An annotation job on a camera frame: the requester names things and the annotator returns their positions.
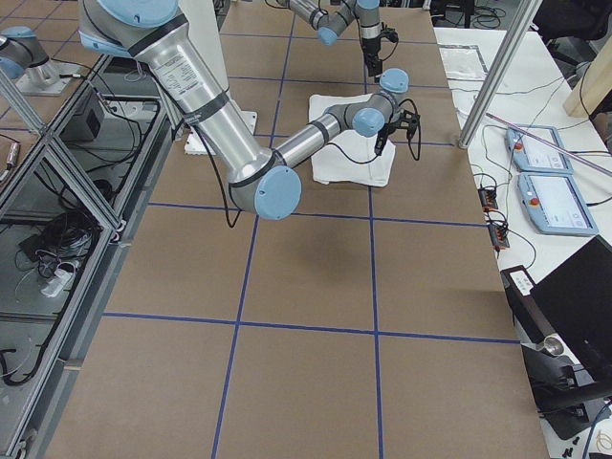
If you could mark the white long-sleeve printed shirt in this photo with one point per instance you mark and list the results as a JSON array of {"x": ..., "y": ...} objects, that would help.
[{"x": 350, "y": 157}]

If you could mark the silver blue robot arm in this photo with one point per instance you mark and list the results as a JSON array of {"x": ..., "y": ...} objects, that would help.
[
  {"x": 331, "y": 25},
  {"x": 260, "y": 180}
]

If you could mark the orange black circuit board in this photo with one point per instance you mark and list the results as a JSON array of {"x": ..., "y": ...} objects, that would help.
[{"x": 487, "y": 197}]

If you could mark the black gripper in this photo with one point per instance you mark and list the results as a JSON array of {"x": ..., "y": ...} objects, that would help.
[
  {"x": 383, "y": 130},
  {"x": 370, "y": 49}
]

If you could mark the black camera stand bracket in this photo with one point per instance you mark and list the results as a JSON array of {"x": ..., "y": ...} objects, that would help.
[{"x": 566, "y": 396}]

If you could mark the lower blue teach pendant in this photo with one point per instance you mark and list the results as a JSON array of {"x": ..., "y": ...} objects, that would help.
[{"x": 555, "y": 205}]

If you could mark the upper blue teach pendant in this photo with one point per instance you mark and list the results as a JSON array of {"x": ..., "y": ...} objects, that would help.
[{"x": 531, "y": 155}]

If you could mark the black laptop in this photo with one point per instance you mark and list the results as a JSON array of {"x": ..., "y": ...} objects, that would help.
[{"x": 576, "y": 299}]

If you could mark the white camera mast with base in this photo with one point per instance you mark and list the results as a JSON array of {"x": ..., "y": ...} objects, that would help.
[{"x": 221, "y": 119}]

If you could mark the blue teach pendant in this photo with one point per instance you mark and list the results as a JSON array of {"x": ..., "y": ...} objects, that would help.
[
  {"x": 555, "y": 205},
  {"x": 531, "y": 155}
]

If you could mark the black power adapter with label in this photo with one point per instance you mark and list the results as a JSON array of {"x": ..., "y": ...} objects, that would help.
[{"x": 517, "y": 286}]

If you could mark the aluminium frame post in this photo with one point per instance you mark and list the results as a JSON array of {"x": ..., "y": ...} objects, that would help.
[{"x": 512, "y": 40}]

